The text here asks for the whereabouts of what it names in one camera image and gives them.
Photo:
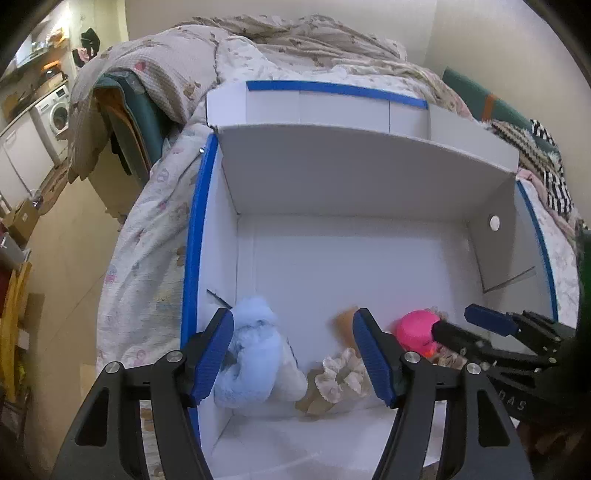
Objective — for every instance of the small cardboard box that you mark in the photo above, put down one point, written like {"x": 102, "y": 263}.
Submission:
{"x": 21, "y": 221}

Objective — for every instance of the white patterned bed quilt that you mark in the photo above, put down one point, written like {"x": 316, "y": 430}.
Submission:
{"x": 141, "y": 311}

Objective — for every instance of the dark hanging clothes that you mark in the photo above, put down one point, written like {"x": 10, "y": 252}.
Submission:
{"x": 90, "y": 46}

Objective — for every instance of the brown floor mat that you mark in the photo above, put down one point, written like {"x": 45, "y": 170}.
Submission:
{"x": 52, "y": 187}

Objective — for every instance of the striped knit cloth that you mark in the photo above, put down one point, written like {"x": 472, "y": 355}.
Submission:
{"x": 540, "y": 162}

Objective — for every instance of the teal headboard cushion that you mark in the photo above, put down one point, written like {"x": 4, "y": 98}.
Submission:
{"x": 486, "y": 106}

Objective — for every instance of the white washing machine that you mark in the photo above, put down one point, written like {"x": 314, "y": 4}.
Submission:
{"x": 50, "y": 115}

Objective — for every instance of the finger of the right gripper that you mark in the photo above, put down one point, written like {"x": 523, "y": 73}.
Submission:
{"x": 477, "y": 349}
{"x": 530, "y": 328}

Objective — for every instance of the beige crumpled blanket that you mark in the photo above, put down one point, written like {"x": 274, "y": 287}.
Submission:
{"x": 178, "y": 66}

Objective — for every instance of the light blue fluffy plush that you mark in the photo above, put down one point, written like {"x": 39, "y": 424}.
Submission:
{"x": 260, "y": 364}

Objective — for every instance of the blue white cardboard box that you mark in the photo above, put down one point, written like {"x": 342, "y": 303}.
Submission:
{"x": 319, "y": 197}

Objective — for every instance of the pink soft toy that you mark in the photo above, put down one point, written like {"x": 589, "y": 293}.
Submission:
{"x": 414, "y": 332}

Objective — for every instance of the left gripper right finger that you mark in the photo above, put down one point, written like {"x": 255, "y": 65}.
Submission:
{"x": 480, "y": 441}

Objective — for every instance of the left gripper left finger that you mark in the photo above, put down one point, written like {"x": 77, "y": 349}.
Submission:
{"x": 105, "y": 439}

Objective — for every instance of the white kitchen cabinet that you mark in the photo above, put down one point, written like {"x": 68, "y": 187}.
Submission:
{"x": 25, "y": 161}

